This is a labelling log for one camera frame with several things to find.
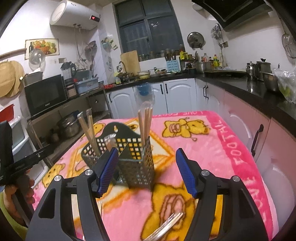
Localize metal shelf table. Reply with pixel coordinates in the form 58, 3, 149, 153
26, 87, 111, 167

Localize white base cabinets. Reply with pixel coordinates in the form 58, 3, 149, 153
105, 78, 197, 118

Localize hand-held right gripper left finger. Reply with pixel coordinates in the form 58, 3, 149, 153
25, 147, 119, 241

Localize small steel kettle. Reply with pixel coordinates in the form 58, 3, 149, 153
246, 61, 257, 79

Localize hanging small utensils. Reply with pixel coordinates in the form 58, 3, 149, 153
211, 23, 222, 40

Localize grey dish bin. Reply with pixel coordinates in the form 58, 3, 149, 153
75, 77, 99, 95

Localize black stove top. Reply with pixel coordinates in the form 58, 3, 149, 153
205, 70, 247, 78

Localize dark framed window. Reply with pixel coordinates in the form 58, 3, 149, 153
113, 0, 184, 55

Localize black microwave oven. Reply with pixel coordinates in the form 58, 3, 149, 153
24, 74, 67, 117

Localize light blue knife block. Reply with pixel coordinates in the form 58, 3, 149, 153
165, 59, 181, 73

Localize red plastic basin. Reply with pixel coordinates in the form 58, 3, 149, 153
0, 104, 15, 122

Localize clear plastic bags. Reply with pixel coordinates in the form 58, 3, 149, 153
272, 67, 296, 103

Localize white water heater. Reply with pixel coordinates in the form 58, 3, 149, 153
50, 0, 102, 30

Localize row of hanging kitchen utensils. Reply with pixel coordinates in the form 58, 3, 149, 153
282, 32, 296, 58

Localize black kitchen countertop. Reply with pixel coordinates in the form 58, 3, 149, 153
104, 70, 296, 123

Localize steel mixing bowl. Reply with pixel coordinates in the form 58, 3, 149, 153
259, 71, 280, 92

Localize metal faucet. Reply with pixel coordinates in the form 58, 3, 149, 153
116, 61, 127, 77

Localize black range hood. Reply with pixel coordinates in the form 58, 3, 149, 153
191, 0, 273, 33

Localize group of condiment bottles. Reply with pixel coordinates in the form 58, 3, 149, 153
200, 53, 220, 67

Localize framed fruit picture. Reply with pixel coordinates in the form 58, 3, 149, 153
25, 38, 59, 60

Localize wide steel stockpot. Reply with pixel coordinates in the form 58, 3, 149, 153
194, 61, 213, 74

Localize bunch of wooden chopsticks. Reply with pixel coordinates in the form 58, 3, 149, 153
137, 107, 153, 149
78, 108, 101, 158

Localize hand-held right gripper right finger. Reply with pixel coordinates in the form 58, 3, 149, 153
175, 148, 269, 241

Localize glass pot lid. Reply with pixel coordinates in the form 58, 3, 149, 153
28, 49, 46, 71

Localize dark green utensil holder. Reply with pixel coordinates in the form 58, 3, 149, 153
81, 122, 155, 192

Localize lidded steel pot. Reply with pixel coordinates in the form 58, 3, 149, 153
255, 58, 271, 80

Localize pink printed blanket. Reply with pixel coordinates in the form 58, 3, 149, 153
32, 110, 279, 241

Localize person's left forearm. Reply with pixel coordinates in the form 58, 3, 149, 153
0, 192, 30, 241

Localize woven bamboo tray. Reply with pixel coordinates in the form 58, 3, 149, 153
0, 62, 16, 98

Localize wooden cutting board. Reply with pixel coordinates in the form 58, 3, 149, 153
120, 50, 141, 73

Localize hanging steel pan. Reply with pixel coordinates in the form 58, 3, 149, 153
84, 40, 97, 52

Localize plastic-wrapped chopstick pair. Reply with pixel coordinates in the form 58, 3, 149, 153
140, 212, 185, 241

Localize row of windowsill jars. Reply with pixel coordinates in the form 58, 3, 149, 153
138, 44, 186, 61

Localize white plastic drawer unit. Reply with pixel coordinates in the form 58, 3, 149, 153
8, 117, 49, 183

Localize steel pot lid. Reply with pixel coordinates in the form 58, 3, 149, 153
187, 32, 205, 49

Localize person's left hand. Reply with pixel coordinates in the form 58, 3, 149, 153
5, 169, 36, 223

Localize round wooden board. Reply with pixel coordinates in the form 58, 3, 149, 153
9, 60, 25, 96

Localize stacked steel pots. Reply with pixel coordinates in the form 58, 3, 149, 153
57, 112, 81, 139

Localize steel pot on microwave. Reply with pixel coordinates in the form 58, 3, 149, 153
20, 71, 44, 86

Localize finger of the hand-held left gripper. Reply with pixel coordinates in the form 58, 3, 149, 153
13, 144, 50, 168

